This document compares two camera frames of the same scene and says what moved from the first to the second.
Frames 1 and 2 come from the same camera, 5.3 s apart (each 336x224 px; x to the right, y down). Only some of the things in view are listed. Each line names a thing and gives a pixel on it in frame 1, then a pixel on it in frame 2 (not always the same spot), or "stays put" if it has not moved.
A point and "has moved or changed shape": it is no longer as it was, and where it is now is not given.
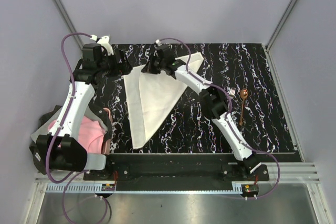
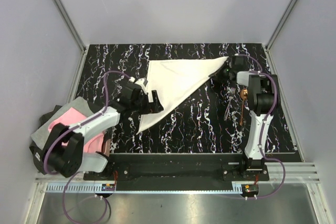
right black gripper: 148,68 -> 217,76
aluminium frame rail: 290,172 stays put
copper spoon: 243,94 stays put
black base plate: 178,165 stays put
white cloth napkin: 149,95 has moved or changed shape
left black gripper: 123,68 -> 156,107
